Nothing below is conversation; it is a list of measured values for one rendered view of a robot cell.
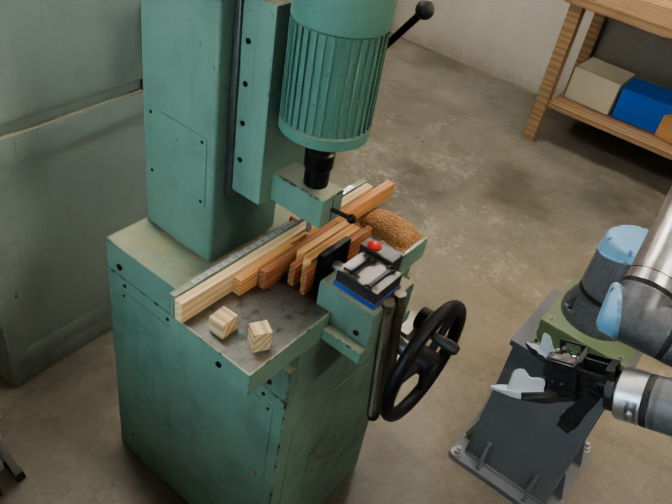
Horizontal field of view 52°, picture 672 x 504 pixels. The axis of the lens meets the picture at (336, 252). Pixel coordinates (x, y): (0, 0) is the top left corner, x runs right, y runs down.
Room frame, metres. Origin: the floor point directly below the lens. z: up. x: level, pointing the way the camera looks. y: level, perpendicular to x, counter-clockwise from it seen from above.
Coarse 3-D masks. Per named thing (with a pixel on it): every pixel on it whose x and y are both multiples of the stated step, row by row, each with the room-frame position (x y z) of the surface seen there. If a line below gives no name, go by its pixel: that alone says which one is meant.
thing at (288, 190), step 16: (272, 176) 1.18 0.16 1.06; (288, 176) 1.17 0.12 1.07; (272, 192) 1.18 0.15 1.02; (288, 192) 1.15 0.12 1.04; (304, 192) 1.13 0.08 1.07; (320, 192) 1.14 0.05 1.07; (336, 192) 1.15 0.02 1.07; (288, 208) 1.15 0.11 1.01; (304, 208) 1.13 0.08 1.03; (320, 208) 1.11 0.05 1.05; (336, 208) 1.15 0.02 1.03; (320, 224) 1.11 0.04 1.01
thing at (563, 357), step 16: (560, 352) 0.88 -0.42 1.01; (576, 352) 0.87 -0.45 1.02; (544, 368) 0.85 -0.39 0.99; (560, 368) 0.84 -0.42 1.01; (576, 368) 0.84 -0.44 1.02; (592, 368) 0.84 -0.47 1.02; (608, 368) 0.82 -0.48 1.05; (560, 384) 0.83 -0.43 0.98; (576, 384) 0.83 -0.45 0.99; (592, 384) 0.82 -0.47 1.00; (608, 384) 0.80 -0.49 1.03; (608, 400) 0.79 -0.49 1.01
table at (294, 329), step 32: (416, 256) 1.26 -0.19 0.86; (256, 288) 1.01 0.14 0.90; (288, 288) 1.03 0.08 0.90; (192, 320) 0.89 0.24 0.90; (256, 320) 0.92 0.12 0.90; (288, 320) 0.94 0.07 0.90; (320, 320) 0.95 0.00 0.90; (192, 352) 0.86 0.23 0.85; (224, 352) 0.83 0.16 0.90; (256, 352) 0.84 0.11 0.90; (288, 352) 0.87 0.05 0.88; (352, 352) 0.92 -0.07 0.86; (256, 384) 0.80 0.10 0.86
